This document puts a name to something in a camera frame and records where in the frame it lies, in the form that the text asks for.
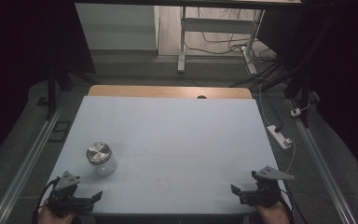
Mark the white power strip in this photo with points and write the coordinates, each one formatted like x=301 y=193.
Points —
x=279 y=137

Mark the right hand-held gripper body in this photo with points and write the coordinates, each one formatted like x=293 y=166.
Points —
x=268 y=186

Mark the white table board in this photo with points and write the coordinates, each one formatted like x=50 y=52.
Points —
x=174 y=146

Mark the round metal dish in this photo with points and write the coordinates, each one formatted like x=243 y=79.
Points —
x=99 y=153

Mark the white cabinet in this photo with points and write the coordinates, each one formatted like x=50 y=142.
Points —
x=118 y=28

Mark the person's left hand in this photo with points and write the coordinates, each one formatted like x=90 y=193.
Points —
x=52 y=216

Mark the aluminium floor rail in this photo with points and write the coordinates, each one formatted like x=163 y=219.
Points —
x=323 y=168
x=28 y=168

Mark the white metal desk frame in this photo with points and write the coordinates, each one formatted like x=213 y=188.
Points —
x=217 y=25

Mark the black metal stand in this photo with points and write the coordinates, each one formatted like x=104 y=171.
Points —
x=52 y=93
x=301 y=81

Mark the wooden table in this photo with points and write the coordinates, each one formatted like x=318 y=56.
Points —
x=155 y=91

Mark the small white adapter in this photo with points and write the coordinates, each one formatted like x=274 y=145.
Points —
x=296 y=112

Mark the person's right hand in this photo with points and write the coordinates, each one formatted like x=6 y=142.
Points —
x=272 y=214

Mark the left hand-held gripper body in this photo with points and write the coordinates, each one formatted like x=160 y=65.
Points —
x=62 y=194

